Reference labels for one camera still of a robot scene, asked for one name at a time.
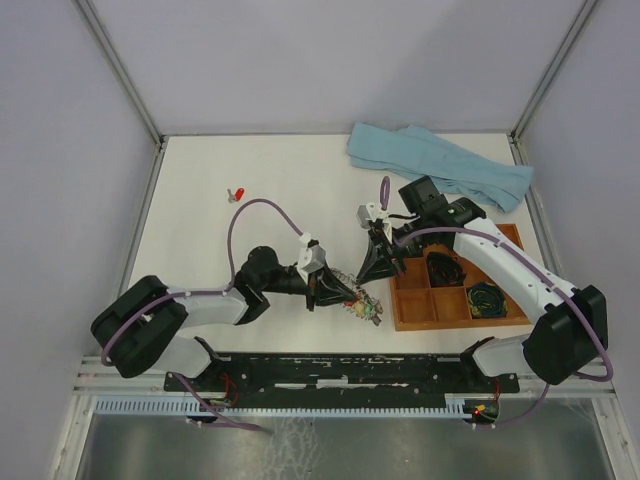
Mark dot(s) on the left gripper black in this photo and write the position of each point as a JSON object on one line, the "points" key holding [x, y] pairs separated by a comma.
{"points": [[310, 291]]}

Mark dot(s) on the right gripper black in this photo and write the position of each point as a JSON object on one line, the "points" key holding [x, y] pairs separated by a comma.
{"points": [[388, 248]]}

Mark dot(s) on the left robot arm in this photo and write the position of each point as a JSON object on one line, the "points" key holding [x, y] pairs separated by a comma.
{"points": [[140, 330]]}

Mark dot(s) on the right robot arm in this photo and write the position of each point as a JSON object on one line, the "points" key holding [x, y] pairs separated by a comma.
{"points": [[570, 332]]}

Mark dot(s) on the yellow key tag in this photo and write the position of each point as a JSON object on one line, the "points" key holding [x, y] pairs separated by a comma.
{"points": [[360, 307]]}

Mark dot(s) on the wooden compartment tray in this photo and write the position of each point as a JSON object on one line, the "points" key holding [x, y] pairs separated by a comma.
{"points": [[419, 306]]}

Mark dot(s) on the light blue cloth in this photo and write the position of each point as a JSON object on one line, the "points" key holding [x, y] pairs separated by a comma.
{"points": [[413, 152]]}

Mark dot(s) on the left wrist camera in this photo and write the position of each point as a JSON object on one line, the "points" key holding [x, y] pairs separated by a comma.
{"points": [[311, 258]]}

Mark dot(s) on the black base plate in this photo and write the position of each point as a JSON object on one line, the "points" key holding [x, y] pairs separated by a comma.
{"points": [[437, 373]]}

